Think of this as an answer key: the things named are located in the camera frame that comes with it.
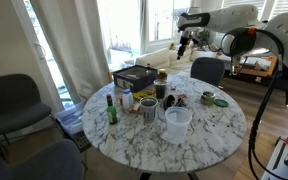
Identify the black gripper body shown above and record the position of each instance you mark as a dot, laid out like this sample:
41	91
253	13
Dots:
185	38

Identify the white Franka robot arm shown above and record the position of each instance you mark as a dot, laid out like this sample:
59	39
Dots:
230	18

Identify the amber bottle yellow lid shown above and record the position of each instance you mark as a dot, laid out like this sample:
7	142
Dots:
162	75

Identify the red capped sauce bottle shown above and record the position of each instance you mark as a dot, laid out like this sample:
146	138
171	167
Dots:
148	67

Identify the white bottle blue cap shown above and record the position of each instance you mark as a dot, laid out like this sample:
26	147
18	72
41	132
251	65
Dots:
127	100

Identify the green glass bottle red cap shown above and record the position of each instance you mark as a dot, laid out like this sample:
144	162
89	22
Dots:
111	113

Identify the blue upholstered chair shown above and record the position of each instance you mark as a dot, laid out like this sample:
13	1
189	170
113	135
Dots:
207	70

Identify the small red item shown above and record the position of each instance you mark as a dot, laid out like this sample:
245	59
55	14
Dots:
173	88
182	96

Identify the dark filled plastic cup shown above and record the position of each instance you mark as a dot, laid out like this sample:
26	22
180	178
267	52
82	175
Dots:
160	90

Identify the black glasses case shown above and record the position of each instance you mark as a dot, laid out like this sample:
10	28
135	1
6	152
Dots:
169	101

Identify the glass jar with green contents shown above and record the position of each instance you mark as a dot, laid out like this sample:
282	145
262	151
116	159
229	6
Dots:
207	98

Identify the navy blue box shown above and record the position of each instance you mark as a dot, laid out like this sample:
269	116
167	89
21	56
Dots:
134	83

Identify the yellow flat item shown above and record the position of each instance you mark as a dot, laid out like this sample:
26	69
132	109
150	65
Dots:
143	95

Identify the green round lid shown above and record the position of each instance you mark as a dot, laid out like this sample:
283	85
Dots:
221	103

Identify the small wooden blocks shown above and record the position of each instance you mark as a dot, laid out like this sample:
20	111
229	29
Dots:
135	107

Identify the clear plastic container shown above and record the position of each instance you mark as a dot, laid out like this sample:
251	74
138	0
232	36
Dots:
178	125

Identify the small red jar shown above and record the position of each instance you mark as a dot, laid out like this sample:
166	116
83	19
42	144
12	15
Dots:
121	101

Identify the wooden desk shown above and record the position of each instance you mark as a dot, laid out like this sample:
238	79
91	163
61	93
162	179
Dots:
270	68

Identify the beige curtain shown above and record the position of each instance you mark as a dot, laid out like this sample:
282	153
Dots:
74	43

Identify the black table base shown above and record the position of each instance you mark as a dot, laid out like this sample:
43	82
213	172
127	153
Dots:
144	176

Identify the clear plastic storage bin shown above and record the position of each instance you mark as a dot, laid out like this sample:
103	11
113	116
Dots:
69	120

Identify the black grid panel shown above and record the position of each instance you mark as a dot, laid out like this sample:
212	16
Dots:
82	141

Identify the grey upholstered chair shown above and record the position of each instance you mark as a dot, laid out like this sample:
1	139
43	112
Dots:
34	163
14	103

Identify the white window frame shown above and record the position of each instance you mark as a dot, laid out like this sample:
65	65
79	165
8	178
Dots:
144	26

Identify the silver green metal rail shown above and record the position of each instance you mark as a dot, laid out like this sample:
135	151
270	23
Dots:
274	160

